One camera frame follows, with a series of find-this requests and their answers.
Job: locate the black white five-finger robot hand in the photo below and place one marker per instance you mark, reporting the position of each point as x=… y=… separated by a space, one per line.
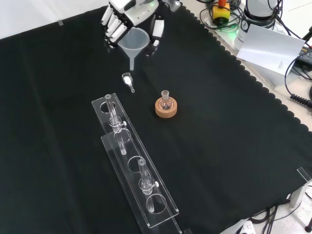
x=137 y=14

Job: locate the clear plastic funnel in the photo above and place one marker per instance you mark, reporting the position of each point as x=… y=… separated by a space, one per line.
x=133 y=40

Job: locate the small glass weighing funnel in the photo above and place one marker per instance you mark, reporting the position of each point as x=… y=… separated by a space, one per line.
x=126 y=79

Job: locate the glass round-bottom flask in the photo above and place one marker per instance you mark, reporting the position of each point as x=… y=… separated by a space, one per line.
x=166 y=102

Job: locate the clear acrylic funnel stand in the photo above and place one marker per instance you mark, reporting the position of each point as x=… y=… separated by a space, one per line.
x=136 y=156

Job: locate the yellow stop button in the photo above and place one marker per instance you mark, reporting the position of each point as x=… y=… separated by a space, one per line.
x=220 y=13

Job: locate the pale folded board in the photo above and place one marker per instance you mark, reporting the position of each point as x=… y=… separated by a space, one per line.
x=268 y=48

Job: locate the black bench cloth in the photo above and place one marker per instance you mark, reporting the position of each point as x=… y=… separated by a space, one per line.
x=207 y=146

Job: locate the black tripod leg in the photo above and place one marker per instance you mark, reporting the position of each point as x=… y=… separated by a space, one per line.
x=307 y=35

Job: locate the black electronic box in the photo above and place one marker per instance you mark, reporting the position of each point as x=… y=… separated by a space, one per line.
x=306 y=56

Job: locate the white power strip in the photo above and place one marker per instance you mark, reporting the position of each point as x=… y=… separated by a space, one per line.
x=246 y=228

